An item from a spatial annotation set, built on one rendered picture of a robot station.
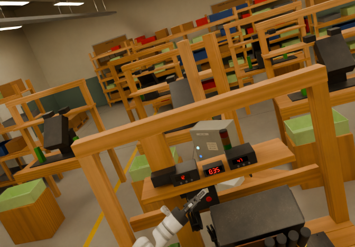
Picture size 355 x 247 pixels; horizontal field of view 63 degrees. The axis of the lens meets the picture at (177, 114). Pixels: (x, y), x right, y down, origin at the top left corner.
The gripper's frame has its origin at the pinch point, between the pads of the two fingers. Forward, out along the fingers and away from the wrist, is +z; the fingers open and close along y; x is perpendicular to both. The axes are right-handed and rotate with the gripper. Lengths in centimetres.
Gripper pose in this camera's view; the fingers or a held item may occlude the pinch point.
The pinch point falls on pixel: (202, 193)
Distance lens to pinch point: 123.6
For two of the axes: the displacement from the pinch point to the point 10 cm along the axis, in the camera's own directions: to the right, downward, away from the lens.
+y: -0.7, -3.0, -9.5
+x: -6.9, -6.8, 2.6
